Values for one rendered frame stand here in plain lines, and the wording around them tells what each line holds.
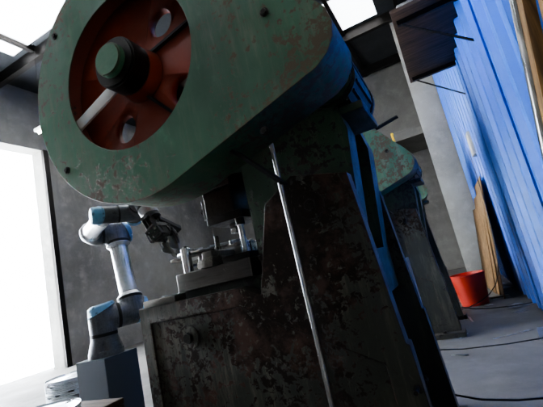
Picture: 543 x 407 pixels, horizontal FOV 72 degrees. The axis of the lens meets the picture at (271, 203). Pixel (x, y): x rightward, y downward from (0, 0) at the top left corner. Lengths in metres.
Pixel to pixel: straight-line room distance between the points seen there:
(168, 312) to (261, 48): 0.87
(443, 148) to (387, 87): 2.61
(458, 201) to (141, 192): 5.50
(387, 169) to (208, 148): 1.79
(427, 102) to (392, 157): 3.97
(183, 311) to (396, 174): 1.75
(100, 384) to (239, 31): 1.48
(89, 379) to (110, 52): 1.33
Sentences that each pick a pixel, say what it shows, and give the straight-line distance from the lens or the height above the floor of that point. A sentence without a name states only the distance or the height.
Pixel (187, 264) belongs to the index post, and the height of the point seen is 0.73.
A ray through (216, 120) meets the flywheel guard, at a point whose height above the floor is 1.05.
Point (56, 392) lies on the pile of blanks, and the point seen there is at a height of 0.28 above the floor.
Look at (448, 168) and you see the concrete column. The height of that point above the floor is 1.60.
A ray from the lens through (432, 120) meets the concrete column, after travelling 6.45.
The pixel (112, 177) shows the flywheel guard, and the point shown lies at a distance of 1.21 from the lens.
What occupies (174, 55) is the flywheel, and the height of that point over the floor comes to 1.34.
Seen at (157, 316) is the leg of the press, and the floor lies 0.58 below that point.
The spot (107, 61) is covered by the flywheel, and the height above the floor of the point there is 1.32.
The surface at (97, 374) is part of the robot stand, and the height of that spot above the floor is 0.39.
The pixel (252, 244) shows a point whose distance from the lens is 1.45.
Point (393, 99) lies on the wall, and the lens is 8.39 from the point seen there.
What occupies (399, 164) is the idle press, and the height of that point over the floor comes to 1.15.
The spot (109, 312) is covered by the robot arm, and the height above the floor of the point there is 0.63.
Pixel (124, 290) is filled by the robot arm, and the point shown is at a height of 0.72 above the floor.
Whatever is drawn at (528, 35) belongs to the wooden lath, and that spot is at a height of 0.91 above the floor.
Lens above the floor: 0.64
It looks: 10 degrees up
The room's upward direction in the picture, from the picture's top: 13 degrees counter-clockwise
